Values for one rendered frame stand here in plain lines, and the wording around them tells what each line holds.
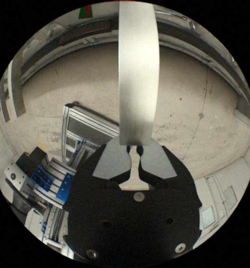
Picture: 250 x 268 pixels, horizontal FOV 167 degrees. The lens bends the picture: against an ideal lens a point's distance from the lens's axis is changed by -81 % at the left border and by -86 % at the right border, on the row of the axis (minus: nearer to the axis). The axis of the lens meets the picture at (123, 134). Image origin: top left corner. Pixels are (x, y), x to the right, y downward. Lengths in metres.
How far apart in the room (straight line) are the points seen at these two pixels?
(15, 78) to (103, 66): 0.86
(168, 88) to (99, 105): 0.80
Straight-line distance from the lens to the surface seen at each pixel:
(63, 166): 0.61
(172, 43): 0.99
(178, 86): 1.08
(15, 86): 0.25
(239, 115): 2.37
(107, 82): 0.95
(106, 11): 0.32
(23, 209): 0.65
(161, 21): 0.34
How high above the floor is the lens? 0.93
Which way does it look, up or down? 57 degrees down
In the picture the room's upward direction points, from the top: 174 degrees counter-clockwise
